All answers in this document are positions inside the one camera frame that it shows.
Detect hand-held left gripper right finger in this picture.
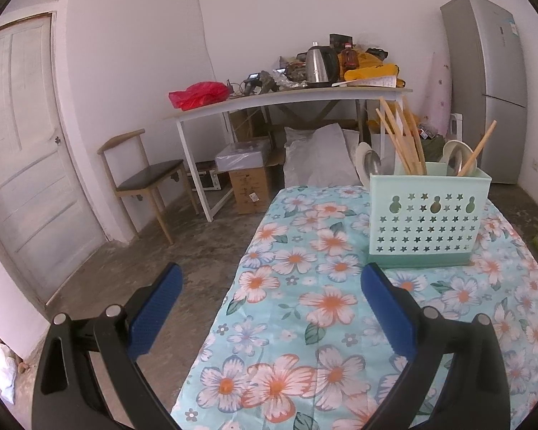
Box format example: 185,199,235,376
360,262,512,430

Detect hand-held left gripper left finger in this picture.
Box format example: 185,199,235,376
30,262,184,430

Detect mint green utensil holder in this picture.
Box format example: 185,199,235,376
368,172,493,269

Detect metal spoon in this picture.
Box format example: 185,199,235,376
447,149,468,176
364,149,383,176

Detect bundle of wooden chopsticks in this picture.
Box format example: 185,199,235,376
376,96,428,176

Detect large white plastic spoon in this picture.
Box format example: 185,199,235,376
441,139,478,178

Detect long wooden chopstick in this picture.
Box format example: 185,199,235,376
456,119,498,177

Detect floral blue tablecloth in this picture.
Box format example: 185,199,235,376
170,183,538,430

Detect wooden chair dark seat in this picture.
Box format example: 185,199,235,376
97,128,200,245

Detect brown cardboard box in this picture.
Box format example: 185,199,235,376
228,166,279,215

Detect white plastic bags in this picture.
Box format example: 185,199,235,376
0,342,17,405

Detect dark green bag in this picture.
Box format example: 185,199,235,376
419,136,447,162

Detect white sack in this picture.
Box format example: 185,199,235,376
283,124,364,188

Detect white wrapped box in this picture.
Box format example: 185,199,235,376
214,139,272,173

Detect white door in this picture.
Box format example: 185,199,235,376
0,13,107,306

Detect red plastic bag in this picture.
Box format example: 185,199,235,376
168,81,231,112

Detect pink rolled sheet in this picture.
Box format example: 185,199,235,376
419,51,454,138

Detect white long desk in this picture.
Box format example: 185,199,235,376
163,87,414,223

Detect yellow bag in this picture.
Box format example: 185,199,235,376
343,51,407,91

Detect silver refrigerator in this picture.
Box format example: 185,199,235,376
440,0,530,186

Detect dark gadget pile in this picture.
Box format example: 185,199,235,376
226,56,311,97

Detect steel electric kettle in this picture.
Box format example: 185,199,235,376
304,41,340,89

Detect brown glass bottle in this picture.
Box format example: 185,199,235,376
339,43,360,71

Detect white plastic frame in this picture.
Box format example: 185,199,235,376
448,114,465,142

